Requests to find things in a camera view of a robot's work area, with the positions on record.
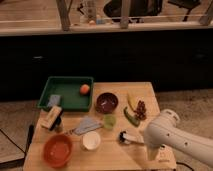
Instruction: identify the white dish brush black head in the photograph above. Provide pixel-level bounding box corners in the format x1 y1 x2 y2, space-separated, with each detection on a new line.
119 131 144 144

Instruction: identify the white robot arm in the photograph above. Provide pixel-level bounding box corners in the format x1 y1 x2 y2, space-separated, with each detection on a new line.
143 109 213 168

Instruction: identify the purple bowl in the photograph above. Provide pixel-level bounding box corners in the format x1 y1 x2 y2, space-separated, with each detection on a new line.
96 92 118 114

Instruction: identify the wooden block brush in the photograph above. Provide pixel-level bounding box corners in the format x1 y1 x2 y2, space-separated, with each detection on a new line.
41 106 62 130

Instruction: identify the red orange bowl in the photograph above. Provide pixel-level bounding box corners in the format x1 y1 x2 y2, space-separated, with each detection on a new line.
42 134 73 168

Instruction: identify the orange fruit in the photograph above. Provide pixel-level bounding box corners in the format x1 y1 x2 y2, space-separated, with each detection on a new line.
80 84 90 95

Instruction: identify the yellow banana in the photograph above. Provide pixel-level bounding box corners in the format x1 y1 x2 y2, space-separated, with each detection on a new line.
127 94 138 111

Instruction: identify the green plastic tray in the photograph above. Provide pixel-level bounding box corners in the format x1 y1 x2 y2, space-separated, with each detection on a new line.
38 76 93 112

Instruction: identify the green cup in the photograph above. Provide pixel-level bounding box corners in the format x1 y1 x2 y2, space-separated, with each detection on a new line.
103 114 116 130

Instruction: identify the red grapes bunch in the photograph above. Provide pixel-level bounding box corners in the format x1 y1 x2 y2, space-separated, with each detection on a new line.
135 101 146 120

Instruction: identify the grey metal spatula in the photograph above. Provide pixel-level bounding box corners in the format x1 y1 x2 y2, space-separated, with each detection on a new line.
66 116 102 135

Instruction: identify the wooden table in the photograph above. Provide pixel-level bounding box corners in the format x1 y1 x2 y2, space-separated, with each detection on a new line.
23 82 177 171

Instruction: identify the blue sponge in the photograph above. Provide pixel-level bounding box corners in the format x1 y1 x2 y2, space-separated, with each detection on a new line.
47 95 61 107

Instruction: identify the white cup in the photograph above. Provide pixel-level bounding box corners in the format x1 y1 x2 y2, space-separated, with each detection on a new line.
82 131 101 150

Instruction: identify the black cable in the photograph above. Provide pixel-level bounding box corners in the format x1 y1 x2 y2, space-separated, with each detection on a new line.
175 161 196 171

